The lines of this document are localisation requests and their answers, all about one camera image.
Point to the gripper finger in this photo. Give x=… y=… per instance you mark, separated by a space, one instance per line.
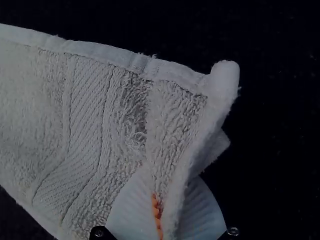
x=202 y=212
x=135 y=210

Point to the pale towel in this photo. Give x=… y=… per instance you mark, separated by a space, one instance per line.
x=87 y=120

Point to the black mat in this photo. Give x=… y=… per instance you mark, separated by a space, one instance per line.
x=275 y=75

